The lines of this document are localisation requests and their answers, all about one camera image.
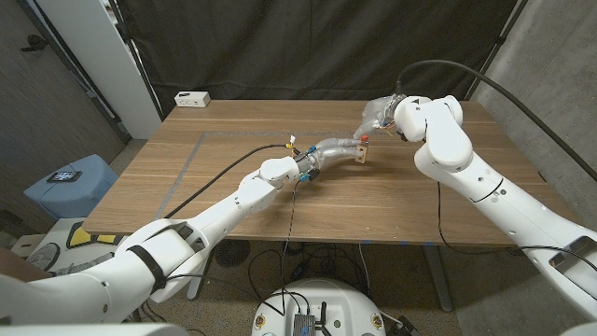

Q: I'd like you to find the black floor cable bundle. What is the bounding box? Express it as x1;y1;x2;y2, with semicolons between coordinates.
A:
246;242;369;304

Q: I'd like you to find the black phone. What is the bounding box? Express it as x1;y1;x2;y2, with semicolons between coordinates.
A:
47;170;84;184

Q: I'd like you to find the white table leg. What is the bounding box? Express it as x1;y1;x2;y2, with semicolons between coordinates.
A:
186;254;212;301

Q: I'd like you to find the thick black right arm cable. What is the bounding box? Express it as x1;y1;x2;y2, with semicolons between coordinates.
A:
395;59;597;183

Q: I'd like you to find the grey sneaker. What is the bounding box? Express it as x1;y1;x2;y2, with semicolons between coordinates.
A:
26;242;61;272

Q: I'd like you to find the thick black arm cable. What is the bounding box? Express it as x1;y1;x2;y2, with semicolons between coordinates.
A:
162;143;299;220
395;59;597;183

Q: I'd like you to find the black backdrop curtain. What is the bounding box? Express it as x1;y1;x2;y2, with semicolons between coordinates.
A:
109;0;531;118

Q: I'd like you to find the black backdrop stand pole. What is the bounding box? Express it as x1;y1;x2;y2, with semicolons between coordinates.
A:
107;0;165;121
465;0;531;102

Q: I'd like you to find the person's bare leg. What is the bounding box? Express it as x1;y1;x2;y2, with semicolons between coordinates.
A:
0;246;52;282

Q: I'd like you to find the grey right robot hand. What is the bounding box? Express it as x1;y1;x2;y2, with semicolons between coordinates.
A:
353;94;407;140

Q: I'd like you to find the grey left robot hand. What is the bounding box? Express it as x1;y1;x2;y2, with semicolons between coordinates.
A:
298;137;364;177

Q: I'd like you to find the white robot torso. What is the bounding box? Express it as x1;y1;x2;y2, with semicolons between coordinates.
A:
251;278;387;336

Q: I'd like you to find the thin black left wrist cable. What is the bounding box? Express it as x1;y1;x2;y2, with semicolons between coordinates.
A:
260;179;299;316

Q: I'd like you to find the white wall panel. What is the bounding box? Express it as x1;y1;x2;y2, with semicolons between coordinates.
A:
35;0;162;140

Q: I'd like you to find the white base with yellow mark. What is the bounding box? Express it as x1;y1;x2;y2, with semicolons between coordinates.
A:
27;217;136;274

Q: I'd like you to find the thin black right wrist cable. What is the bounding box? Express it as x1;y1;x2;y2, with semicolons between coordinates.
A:
435;180;597;273

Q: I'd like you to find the white power strip box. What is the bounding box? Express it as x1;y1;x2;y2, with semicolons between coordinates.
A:
174;91;212;109

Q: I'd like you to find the black door handle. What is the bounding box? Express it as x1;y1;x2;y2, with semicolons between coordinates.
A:
20;34;49;53

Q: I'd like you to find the small grey finned box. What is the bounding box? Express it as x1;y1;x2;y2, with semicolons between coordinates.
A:
292;313;317;336

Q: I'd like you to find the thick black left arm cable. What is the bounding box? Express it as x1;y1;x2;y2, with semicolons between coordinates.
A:
162;143;299;220

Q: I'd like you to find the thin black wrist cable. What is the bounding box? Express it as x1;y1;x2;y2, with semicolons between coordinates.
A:
260;179;299;316
435;180;597;273

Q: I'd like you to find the black round floor fan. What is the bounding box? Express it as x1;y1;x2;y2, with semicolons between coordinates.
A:
214;239;252;270

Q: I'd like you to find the grey table leg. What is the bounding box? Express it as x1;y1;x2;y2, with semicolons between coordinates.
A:
422;245;454;313

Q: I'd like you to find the blue stool with phone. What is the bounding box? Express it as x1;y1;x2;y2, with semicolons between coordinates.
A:
23;154;118;220

